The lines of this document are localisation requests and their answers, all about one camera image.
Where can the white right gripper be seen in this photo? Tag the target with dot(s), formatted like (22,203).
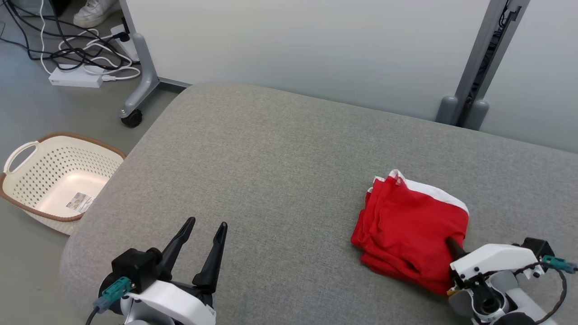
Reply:
(496,259)

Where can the white sneaker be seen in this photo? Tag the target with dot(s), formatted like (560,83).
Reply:
(95,11)

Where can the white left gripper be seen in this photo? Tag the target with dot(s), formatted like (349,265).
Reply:
(176,307)

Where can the cream plastic laundry basket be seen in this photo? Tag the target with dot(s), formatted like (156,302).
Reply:
(45,171)

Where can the grey partition post with slot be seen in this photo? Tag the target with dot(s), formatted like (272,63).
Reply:
(485,45)

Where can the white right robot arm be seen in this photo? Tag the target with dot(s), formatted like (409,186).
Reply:
(528,311)

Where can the white power strip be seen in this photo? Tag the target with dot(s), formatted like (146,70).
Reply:
(74,80)

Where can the grey partition leg with caster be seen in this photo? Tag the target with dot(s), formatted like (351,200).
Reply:
(144,67)

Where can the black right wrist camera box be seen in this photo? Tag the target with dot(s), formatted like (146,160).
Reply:
(539,247)

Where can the paper sticker in basket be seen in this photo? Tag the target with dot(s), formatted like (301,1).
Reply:
(80,202)

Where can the red shorts with white stripes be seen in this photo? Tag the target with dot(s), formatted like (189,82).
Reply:
(406,225)

